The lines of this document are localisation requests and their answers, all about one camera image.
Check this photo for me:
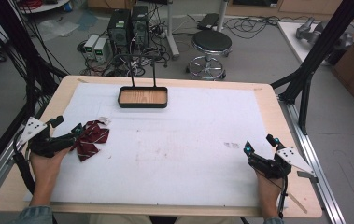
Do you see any person's left hand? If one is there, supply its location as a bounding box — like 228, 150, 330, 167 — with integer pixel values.
29, 147, 72, 191

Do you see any grey metal bracket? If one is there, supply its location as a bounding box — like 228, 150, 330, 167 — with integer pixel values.
296, 170, 319, 185

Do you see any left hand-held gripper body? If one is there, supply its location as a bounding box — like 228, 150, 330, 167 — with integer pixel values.
18, 116, 77, 159

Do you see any flat black device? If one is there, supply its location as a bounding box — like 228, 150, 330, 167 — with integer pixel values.
196, 12, 220, 32

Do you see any black round stool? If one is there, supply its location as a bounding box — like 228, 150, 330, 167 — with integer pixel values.
185, 29, 234, 81

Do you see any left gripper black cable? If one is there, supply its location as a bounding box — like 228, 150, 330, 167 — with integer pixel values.
11, 130, 36, 195

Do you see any black rack with wooden base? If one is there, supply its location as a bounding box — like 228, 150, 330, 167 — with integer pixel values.
114, 53, 169, 109

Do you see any grey desk leg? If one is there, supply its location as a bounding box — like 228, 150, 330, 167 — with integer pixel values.
164, 0, 181, 61
216, 0, 231, 33

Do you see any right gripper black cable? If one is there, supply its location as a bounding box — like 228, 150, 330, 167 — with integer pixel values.
276, 175, 290, 219

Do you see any white board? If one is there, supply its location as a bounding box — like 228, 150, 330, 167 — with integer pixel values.
276, 21, 354, 67

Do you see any dark red striped bow tie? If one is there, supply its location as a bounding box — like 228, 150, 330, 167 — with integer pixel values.
71, 116, 112, 163

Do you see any white table mat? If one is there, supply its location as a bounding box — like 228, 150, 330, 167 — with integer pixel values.
24, 81, 287, 209

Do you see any white power supply unit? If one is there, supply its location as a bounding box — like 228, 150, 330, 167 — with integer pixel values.
92, 36, 110, 63
83, 34, 100, 61

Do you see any round white table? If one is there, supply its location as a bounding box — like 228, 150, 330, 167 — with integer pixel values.
17, 0, 72, 15

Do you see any black frame post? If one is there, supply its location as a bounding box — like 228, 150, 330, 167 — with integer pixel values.
270, 0, 354, 136
0, 0, 68, 185

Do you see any black computer tower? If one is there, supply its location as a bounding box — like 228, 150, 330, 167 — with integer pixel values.
130, 5, 150, 51
106, 8, 133, 56

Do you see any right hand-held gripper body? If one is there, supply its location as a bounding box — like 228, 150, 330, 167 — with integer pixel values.
248, 147, 316, 180

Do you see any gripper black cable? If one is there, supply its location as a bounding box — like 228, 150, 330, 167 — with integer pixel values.
11, 130, 36, 195
276, 175, 290, 219

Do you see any tangle of black floor cables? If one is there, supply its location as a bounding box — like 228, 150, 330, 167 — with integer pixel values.
222, 14, 309, 41

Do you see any person's right hand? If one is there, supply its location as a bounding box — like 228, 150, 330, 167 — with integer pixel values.
254, 169, 284, 201

